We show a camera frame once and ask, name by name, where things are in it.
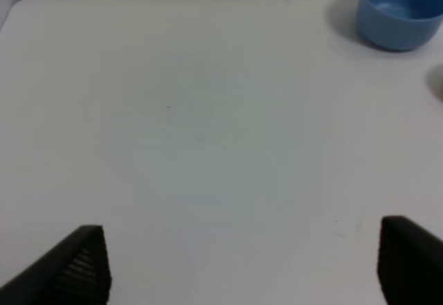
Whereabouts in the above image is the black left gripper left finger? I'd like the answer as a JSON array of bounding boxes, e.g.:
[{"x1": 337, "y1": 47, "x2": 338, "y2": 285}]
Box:
[{"x1": 1, "y1": 225, "x2": 112, "y2": 304}]

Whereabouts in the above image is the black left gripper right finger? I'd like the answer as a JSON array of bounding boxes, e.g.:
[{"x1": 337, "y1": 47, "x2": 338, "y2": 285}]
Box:
[{"x1": 377, "y1": 216, "x2": 442, "y2": 304}]

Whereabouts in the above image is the blue bowl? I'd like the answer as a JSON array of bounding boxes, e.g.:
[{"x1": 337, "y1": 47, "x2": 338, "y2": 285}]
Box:
[{"x1": 356, "y1": 0, "x2": 442, "y2": 52}]

